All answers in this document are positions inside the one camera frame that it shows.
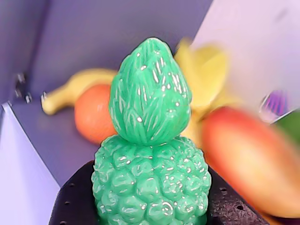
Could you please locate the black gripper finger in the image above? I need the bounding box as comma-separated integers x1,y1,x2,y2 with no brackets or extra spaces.
48,160,99,225
207,168,270,225

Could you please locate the green plastic pineapple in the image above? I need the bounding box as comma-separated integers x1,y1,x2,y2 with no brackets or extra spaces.
90,37,213,225

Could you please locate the blue upper cabinet door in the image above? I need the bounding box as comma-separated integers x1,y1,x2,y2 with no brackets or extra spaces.
0,0,61,225

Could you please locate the red yellow plastic mango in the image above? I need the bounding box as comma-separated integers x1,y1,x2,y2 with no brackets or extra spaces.
201,106,300,218

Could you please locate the orange plastic fruit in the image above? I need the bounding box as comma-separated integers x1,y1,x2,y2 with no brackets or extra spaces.
74,83,118,145

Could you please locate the green plastic pear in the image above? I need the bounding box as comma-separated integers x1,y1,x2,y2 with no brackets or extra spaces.
276,116,300,141

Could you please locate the yellow plastic banana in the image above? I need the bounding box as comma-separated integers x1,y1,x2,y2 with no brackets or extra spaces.
41,67,118,115

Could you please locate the purple toy with metal end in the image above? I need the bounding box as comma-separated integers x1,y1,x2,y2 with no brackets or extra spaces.
259,90,295,124

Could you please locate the yellow plastic starfruit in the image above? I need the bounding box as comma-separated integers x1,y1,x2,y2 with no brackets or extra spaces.
174,38,244,146

